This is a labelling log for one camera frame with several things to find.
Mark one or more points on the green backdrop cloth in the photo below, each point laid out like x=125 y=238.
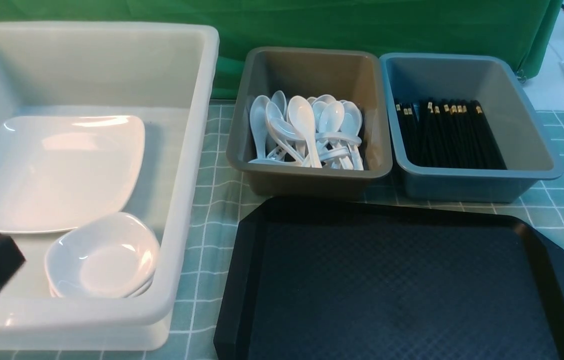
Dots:
x=515 y=31

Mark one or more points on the large white square plate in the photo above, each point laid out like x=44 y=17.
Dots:
x=58 y=173

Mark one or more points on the white ceramic soup spoon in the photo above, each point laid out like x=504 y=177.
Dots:
x=301 y=116

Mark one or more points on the black plastic serving tray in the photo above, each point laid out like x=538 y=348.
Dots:
x=319 y=279

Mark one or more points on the grey plastic spoon bin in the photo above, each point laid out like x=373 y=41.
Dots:
x=311 y=72

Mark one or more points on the pile of black chopsticks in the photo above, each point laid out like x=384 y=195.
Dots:
x=449 y=133

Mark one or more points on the large white plastic tub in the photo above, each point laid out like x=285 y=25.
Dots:
x=161 y=73

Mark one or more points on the teal checkered tablecloth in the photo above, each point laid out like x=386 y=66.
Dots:
x=222 y=197

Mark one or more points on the white small dish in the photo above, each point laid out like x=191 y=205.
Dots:
x=137 y=292
x=110 y=257

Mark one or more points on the blue plastic chopstick bin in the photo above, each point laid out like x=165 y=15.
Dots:
x=525 y=146

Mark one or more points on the pile of white spoons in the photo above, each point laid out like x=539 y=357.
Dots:
x=338 y=125

